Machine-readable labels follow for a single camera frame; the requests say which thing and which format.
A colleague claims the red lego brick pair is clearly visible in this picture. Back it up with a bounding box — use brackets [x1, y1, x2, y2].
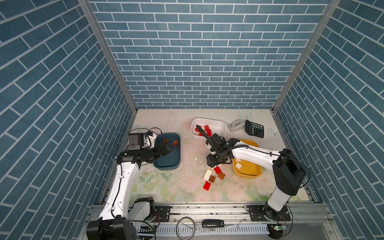
[204, 125, 212, 137]

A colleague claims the brown lego brick low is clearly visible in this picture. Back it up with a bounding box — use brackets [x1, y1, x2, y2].
[208, 175, 216, 183]

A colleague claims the red lego brick front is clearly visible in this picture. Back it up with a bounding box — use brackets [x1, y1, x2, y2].
[203, 182, 212, 191]

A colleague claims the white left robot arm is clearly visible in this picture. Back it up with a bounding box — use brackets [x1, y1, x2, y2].
[86, 130, 176, 240]

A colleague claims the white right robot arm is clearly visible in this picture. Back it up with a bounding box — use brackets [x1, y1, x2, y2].
[205, 134, 309, 221]

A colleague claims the dark teal plastic bin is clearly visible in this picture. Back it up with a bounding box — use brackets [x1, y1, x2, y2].
[154, 133, 181, 171]

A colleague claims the white plastic bin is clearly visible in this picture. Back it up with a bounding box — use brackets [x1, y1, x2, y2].
[190, 118, 227, 141]

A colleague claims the brown lego brick right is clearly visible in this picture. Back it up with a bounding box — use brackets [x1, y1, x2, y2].
[218, 172, 226, 180]

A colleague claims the yellow plastic bin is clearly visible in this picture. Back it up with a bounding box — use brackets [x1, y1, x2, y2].
[232, 138, 262, 179]

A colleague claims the grey tape dispenser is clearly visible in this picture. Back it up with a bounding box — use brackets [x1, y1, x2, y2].
[228, 120, 245, 132]

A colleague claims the black desk calculator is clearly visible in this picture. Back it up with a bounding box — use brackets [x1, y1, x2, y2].
[245, 120, 265, 138]

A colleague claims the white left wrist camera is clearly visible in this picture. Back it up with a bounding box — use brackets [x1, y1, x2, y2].
[145, 131, 159, 148]

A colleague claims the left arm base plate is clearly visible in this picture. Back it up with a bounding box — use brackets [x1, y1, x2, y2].
[155, 206, 171, 223]

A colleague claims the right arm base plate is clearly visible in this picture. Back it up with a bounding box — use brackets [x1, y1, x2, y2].
[246, 204, 292, 222]

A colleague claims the black remote on rail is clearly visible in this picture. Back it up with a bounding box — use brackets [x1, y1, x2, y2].
[202, 219, 225, 228]

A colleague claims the coiled grey cable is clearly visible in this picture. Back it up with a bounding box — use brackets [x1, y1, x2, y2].
[175, 216, 196, 240]

